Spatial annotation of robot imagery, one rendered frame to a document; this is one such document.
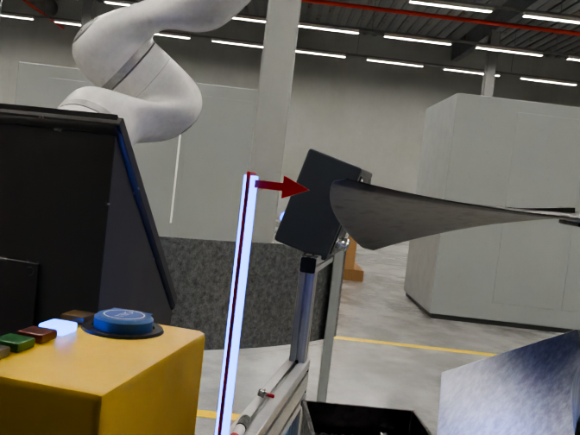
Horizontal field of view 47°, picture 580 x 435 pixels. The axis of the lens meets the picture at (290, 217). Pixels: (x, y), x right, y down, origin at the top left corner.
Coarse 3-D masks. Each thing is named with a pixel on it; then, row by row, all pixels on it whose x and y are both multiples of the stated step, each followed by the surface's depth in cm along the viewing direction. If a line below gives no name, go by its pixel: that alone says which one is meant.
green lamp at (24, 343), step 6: (6, 336) 39; (12, 336) 39; (18, 336) 39; (24, 336) 39; (0, 342) 38; (6, 342) 38; (12, 342) 38; (18, 342) 38; (24, 342) 38; (30, 342) 38; (12, 348) 37; (18, 348) 37; (24, 348) 38
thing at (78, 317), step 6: (66, 312) 46; (72, 312) 46; (78, 312) 46; (84, 312) 47; (90, 312) 47; (60, 318) 46; (66, 318) 46; (72, 318) 46; (78, 318) 45; (84, 318) 45; (90, 318) 46; (78, 324) 45
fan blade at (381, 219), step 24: (336, 192) 62; (360, 192) 60; (384, 192) 59; (408, 192) 58; (336, 216) 70; (360, 216) 69; (384, 216) 68; (408, 216) 68; (432, 216) 67; (456, 216) 66; (480, 216) 66; (504, 216) 65; (528, 216) 63; (552, 216) 58; (576, 216) 58; (360, 240) 76; (384, 240) 76; (408, 240) 77
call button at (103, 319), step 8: (104, 312) 45; (112, 312) 46; (120, 312) 46; (128, 312) 46; (136, 312) 47; (144, 312) 47; (96, 320) 44; (104, 320) 44; (112, 320) 44; (120, 320) 44; (128, 320) 44; (136, 320) 44; (144, 320) 45; (152, 320) 46; (96, 328) 44; (104, 328) 44; (112, 328) 44; (120, 328) 44; (128, 328) 44; (136, 328) 44; (144, 328) 45; (152, 328) 46
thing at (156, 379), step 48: (96, 336) 43; (144, 336) 44; (192, 336) 46; (0, 384) 34; (48, 384) 33; (96, 384) 34; (144, 384) 38; (192, 384) 46; (0, 432) 34; (48, 432) 33; (96, 432) 33; (144, 432) 38; (192, 432) 48
